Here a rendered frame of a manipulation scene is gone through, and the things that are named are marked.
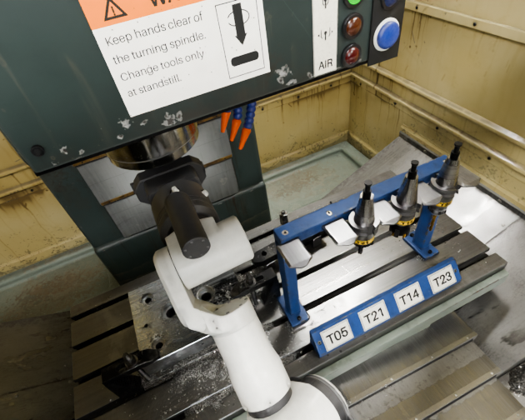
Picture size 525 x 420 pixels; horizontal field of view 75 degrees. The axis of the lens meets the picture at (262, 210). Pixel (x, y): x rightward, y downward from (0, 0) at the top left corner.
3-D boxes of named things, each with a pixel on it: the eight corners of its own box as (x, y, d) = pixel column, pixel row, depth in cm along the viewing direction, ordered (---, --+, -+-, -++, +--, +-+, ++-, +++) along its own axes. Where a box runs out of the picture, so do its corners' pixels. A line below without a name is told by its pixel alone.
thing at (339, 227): (362, 240, 71) (362, 237, 70) (340, 251, 69) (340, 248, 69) (342, 219, 75) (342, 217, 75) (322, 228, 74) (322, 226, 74)
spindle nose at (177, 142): (191, 110, 66) (172, 45, 57) (209, 153, 55) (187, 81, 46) (107, 133, 64) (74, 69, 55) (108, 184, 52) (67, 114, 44)
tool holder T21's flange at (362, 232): (368, 212, 77) (369, 205, 75) (383, 231, 73) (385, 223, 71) (342, 222, 76) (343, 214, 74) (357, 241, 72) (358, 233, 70)
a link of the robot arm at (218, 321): (213, 224, 50) (252, 307, 50) (155, 251, 48) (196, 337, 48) (215, 223, 43) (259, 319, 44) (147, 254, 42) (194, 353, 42)
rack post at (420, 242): (439, 253, 102) (468, 177, 81) (424, 261, 101) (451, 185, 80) (415, 232, 109) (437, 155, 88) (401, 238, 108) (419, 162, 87)
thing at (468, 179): (484, 182, 78) (485, 179, 77) (466, 191, 76) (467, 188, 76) (459, 166, 82) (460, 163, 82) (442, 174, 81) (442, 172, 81)
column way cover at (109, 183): (243, 192, 132) (212, 57, 96) (122, 242, 122) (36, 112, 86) (238, 186, 136) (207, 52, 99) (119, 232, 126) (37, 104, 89)
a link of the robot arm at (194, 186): (195, 139, 57) (218, 178, 49) (208, 182, 64) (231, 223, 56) (120, 166, 55) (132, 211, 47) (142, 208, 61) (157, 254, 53)
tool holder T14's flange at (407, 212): (402, 194, 79) (403, 186, 78) (425, 207, 76) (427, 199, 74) (383, 207, 77) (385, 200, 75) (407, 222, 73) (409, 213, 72)
